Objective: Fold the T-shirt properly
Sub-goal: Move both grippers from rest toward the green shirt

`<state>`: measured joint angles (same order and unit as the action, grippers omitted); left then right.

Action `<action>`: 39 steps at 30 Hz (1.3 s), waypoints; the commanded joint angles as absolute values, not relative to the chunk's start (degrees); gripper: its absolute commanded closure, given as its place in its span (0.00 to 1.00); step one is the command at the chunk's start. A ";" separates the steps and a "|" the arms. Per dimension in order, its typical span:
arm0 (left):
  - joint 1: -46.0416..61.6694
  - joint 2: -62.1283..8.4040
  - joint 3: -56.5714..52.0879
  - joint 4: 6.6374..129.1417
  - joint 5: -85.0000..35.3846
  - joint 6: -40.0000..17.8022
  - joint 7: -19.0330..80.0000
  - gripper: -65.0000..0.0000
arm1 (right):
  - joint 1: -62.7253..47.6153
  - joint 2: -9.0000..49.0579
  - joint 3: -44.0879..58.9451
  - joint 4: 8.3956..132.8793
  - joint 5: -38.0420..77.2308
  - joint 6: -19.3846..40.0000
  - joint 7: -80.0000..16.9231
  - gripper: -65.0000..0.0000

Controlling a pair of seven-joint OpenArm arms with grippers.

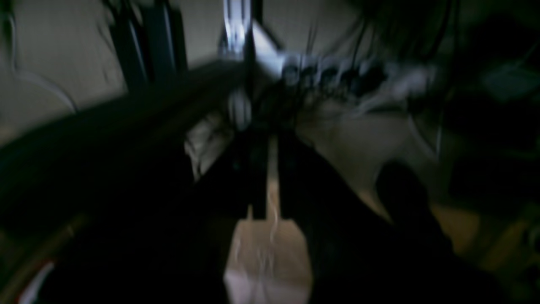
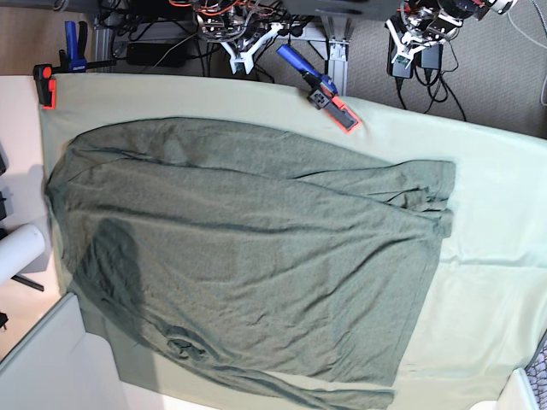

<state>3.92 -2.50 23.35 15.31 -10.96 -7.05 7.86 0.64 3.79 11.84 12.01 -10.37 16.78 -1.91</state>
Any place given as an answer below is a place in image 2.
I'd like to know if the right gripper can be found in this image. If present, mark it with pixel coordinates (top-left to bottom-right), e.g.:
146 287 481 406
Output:
221 23 283 73

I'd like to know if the aluminium frame post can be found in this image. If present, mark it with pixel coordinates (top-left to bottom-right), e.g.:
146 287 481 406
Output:
321 16 354 96

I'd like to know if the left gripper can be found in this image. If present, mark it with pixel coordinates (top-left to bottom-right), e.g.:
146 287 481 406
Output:
385 16 426 67

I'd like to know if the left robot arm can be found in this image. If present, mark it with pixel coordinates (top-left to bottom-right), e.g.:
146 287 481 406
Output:
385 0 516 68

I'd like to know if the white foam board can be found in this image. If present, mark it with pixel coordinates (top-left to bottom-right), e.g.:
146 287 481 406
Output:
0 292 129 410

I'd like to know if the light green table cloth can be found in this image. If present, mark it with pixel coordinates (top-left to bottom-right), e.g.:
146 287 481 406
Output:
40 73 546 409

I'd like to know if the white paper roll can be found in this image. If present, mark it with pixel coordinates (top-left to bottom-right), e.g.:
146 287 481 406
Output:
0 225 45 284

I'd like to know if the black power brick left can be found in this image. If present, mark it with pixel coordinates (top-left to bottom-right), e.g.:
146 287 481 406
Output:
125 43 188 67

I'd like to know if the green T-shirt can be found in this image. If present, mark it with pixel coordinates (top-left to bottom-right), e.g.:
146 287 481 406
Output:
45 118 456 409

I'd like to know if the blue orange clamp at centre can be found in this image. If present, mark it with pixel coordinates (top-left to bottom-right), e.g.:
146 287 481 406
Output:
276 44 362 133

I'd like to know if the blue orange clamp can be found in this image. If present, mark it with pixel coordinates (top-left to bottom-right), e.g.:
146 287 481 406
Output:
32 20 116 110
276 44 362 133

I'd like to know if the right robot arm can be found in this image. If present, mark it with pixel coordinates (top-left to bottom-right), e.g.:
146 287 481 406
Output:
188 0 289 74

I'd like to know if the black power adapter pair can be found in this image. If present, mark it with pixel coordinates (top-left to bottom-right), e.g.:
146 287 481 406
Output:
386 38 444 79

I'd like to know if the blue orange clamp at left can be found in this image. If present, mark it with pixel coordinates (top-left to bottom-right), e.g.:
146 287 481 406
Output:
32 20 116 110

